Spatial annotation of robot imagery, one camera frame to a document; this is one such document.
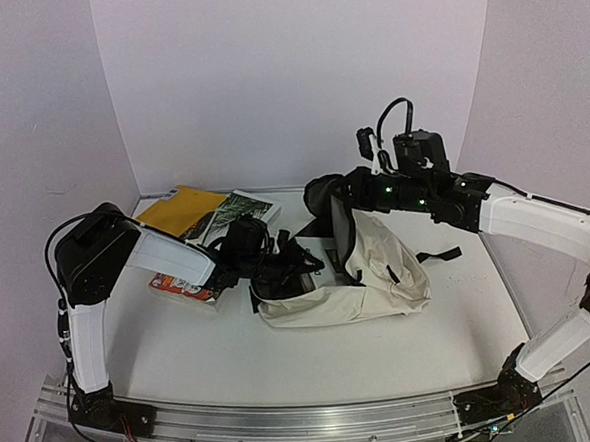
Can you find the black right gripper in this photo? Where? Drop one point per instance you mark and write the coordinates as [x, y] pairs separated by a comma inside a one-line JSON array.
[[351, 190]]

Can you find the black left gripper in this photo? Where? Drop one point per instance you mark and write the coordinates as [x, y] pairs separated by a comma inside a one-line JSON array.
[[294, 266]]

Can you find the yellow hardcover book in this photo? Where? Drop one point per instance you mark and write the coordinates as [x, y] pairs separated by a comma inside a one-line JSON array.
[[179, 209]]

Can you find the beige canvas student bag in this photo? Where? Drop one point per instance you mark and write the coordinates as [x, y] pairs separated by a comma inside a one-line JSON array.
[[387, 277]]

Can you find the white box with photo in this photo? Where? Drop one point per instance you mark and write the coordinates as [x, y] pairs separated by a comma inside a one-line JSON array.
[[332, 274]]

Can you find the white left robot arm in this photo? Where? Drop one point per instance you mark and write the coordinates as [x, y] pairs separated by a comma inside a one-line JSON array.
[[88, 254]]

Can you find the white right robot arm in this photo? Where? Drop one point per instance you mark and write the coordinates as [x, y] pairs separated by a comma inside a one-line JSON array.
[[540, 246]]

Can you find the dark Three Days book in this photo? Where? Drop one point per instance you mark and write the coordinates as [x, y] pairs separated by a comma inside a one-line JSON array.
[[238, 203]]

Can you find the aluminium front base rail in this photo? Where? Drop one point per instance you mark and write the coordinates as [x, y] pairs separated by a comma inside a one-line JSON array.
[[411, 419]]

